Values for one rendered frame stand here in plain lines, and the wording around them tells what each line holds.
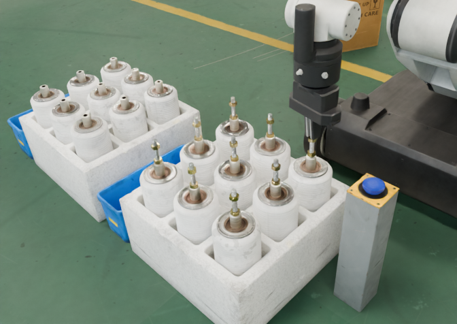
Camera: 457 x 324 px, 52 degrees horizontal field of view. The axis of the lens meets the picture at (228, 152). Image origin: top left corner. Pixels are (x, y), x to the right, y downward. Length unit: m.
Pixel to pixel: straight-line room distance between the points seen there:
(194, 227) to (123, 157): 0.38
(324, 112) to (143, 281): 0.59
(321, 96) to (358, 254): 0.33
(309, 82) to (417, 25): 0.28
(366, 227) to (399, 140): 0.40
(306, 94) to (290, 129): 0.70
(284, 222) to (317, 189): 0.11
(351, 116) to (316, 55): 0.48
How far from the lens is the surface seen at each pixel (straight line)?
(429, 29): 1.05
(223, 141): 1.15
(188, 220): 0.97
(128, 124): 1.29
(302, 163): 1.06
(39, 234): 1.38
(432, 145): 1.28
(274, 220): 0.97
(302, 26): 0.82
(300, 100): 0.95
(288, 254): 0.97
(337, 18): 0.83
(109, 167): 1.27
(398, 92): 1.53
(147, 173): 1.06
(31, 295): 1.25
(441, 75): 1.35
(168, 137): 1.35
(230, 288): 0.91
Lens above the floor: 0.90
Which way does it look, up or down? 37 degrees down
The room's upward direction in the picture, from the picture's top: 4 degrees counter-clockwise
